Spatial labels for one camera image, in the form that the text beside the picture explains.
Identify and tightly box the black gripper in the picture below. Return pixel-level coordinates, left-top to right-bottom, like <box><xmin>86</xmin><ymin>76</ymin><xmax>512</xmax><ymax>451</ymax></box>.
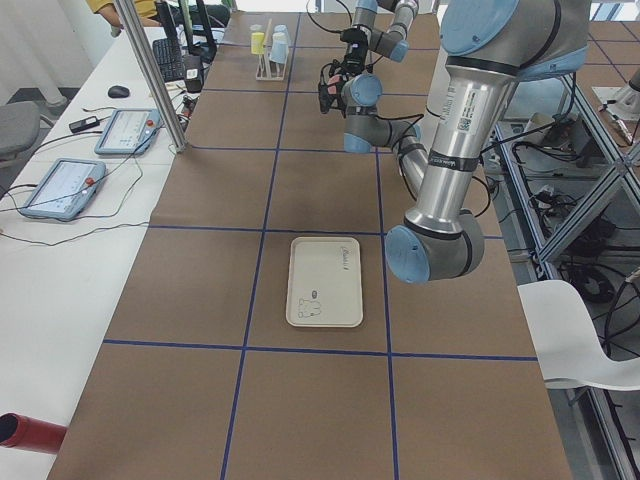
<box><xmin>318</xmin><ymin>80</ymin><xmax>347</xmax><ymax>117</ymax></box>
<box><xmin>320</xmin><ymin>27</ymin><xmax>369</xmax><ymax>83</ymax></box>

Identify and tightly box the blue cup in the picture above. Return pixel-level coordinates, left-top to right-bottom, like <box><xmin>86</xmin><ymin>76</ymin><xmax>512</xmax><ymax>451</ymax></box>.
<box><xmin>269</xmin><ymin>37</ymin><xmax>289</xmax><ymax>65</ymax></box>

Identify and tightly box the pale green plastic cup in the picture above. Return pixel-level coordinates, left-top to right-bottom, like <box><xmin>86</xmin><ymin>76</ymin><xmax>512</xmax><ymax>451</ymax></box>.
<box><xmin>273</xmin><ymin>24</ymin><xmax>291</xmax><ymax>43</ymax></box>

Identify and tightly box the yellow plastic cup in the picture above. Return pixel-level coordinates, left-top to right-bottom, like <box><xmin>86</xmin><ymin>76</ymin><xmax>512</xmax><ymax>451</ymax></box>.
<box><xmin>251</xmin><ymin>31</ymin><xmax>265</xmax><ymax>55</ymax></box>

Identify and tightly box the pink plastic cup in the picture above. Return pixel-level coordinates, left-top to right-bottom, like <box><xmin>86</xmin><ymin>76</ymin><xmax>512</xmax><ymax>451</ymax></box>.
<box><xmin>326</xmin><ymin>75</ymin><xmax>344</xmax><ymax>98</ymax></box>

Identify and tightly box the black keyboard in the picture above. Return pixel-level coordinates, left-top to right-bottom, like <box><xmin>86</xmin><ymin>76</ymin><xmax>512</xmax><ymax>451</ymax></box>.
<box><xmin>152</xmin><ymin>38</ymin><xmax>184</xmax><ymax>82</ymax></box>

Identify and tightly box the black monitor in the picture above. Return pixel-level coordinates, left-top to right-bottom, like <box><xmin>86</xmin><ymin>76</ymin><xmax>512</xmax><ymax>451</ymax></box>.
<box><xmin>154</xmin><ymin>1</ymin><xmax>217</xmax><ymax>64</ymax></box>

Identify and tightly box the cream plastic tray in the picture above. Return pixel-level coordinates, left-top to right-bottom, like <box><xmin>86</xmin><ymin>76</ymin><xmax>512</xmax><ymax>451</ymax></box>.
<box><xmin>285</xmin><ymin>237</ymin><xmax>363</xmax><ymax>328</ymax></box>

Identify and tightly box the blue teach pendant far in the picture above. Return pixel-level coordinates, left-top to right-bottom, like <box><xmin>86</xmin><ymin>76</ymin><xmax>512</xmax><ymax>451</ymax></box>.
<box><xmin>94</xmin><ymin>109</ymin><xmax>162</xmax><ymax>156</ymax></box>

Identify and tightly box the blue teach pendant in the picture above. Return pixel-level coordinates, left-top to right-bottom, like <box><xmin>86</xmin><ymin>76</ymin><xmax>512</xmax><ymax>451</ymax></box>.
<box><xmin>18</xmin><ymin>158</ymin><xmax>107</xmax><ymax>221</ymax></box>
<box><xmin>94</xmin><ymin>109</ymin><xmax>162</xmax><ymax>156</ymax></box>

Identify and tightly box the black computer mouse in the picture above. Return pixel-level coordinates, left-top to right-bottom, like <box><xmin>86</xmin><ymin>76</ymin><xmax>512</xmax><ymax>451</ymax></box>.
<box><xmin>107</xmin><ymin>85</ymin><xmax>130</xmax><ymax>99</ymax></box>

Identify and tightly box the person in yellow shirt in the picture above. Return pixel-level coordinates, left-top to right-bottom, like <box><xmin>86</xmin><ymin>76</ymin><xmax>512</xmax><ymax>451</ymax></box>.
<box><xmin>87</xmin><ymin>0</ymin><xmax>159</xmax><ymax>29</ymax></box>

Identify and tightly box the black power adapter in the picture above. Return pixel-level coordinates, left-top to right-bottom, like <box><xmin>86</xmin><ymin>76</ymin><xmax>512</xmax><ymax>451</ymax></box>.
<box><xmin>68</xmin><ymin>116</ymin><xmax>101</xmax><ymax>134</ymax></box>

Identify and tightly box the blue teach pendant near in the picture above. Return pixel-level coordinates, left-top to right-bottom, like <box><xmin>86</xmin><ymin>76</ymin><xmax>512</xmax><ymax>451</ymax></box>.
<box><xmin>18</xmin><ymin>158</ymin><xmax>107</xmax><ymax>221</ymax></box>

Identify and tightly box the grey office chair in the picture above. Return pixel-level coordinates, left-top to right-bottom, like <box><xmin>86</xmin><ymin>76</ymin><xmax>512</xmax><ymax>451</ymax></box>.
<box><xmin>0</xmin><ymin>101</ymin><xmax>41</xmax><ymax>160</ymax></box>

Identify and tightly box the white chair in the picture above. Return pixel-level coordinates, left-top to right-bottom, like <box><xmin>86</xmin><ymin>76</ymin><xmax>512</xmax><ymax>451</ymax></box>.
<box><xmin>518</xmin><ymin>280</ymin><xmax>639</xmax><ymax>391</ymax></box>

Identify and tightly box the red cylinder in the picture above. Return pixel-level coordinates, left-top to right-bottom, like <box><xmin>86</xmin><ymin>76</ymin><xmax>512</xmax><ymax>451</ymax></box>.
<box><xmin>1</xmin><ymin>413</ymin><xmax>67</xmax><ymax>454</ymax></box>

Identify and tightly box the white wire cup rack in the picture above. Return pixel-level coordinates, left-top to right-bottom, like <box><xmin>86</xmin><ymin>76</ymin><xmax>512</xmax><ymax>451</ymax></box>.
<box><xmin>254</xmin><ymin>19</ymin><xmax>289</xmax><ymax>81</ymax></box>

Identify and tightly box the grey aluminium post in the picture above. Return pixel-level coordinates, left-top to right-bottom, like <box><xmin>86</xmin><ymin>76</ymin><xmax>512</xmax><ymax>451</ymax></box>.
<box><xmin>114</xmin><ymin>0</ymin><xmax>187</xmax><ymax>153</ymax></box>

